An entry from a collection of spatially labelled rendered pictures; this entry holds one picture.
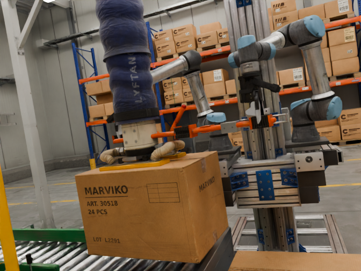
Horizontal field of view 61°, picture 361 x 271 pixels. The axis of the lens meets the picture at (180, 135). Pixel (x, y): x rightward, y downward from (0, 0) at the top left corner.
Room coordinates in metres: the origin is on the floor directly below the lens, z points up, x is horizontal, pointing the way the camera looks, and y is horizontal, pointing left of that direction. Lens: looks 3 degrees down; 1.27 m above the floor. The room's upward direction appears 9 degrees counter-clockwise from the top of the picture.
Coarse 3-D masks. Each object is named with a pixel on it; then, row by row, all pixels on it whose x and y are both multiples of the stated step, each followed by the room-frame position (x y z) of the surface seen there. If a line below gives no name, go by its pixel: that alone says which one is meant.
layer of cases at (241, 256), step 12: (240, 252) 1.54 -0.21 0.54; (252, 252) 1.52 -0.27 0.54; (264, 252) 1.50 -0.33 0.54; (276, 252) 1.48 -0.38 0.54; (288, 252) 1.46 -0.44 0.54; (300, 252) 1.44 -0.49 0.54; (240, 264) 1.42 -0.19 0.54; (252, 264) 1.40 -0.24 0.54; (264, 264) 1.38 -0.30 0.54; (276, 264) 1.37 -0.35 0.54; (288, 264) 1.35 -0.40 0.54; (300, 264) 1.34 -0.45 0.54; (312, 264) 1.32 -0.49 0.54; (324, 264) 1.31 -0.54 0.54; (336, 264) 1.29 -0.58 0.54; (348, 264) 1.28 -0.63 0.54; (360, 264) 1.26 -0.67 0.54
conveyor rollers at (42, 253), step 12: (0, 240) 2.37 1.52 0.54; (0, 252) 2.08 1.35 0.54; (24, 252) 2.05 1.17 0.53; (36, 252) 1.96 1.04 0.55; (48, 252) 1.93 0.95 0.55; (60, 252) 1.90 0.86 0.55; (72, 252) 1.87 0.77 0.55; (84, 252) 1.84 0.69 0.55; (60, 264) 1.75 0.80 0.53; (72, 264) 1.72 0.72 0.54; (84, 264) 1.69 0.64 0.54; (96, 264) 1.65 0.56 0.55; (108, 264) 1.62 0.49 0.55; (132, 264) 1.63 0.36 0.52; (144, 264) 1.58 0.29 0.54; (156, 264) 1.54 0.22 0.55; (168, 264) 1.52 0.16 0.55; (180, 264) 1.57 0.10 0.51; (192, 264) 1.50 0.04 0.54
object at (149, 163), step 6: (144, 156) 1.40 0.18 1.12; (120, 162) 1.46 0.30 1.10; (126, 162) 1.47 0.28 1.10; (132, 162) 1.43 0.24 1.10; (138, 162) 1.39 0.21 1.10; (144, 162) 1.38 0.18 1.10; (150, 162) 1.36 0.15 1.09; (156, 162) 1.34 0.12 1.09; (162, 162) 1.35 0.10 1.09; (168, 162) 1.40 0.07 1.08; (102, 168) 1.47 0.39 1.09; (108, 168) 1.45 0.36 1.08; (114, 168) 1.43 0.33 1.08; (120, 168) 1.42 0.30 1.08; (126, 168) 1.41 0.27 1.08; (132, 168) 1.39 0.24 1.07
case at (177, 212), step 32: (192, 160) 1.35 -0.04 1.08; (96, 192) 1.43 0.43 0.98; (128, 192) 1.34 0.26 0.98; (160, 192) 1.27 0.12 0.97; (192, 192) 1.25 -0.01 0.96; (96, 224) 1.44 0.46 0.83; (128, 224) 1.36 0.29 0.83; (160, 224) 1.28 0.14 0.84; (192, 224) 1.21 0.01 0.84; (224, 224) 1.51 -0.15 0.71; (128, 256) 1.37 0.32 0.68; (160, 256) 1.29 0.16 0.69; (192, 256) 1.22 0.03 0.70
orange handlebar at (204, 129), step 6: (276, 120) 1.25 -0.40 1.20; (204, 126) 1.35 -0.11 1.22; (210, 126) 1.35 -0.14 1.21; (216, 126) 1.33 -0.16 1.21; (240, 126) 1.29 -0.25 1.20; (162, 132) 1.50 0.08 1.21; (168, 132) 1.43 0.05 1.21; (192, 132) 1.38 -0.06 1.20; (198, 132) 1.37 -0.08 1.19; (204, 132) 1.35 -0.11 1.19; (120, 138) 1.60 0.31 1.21
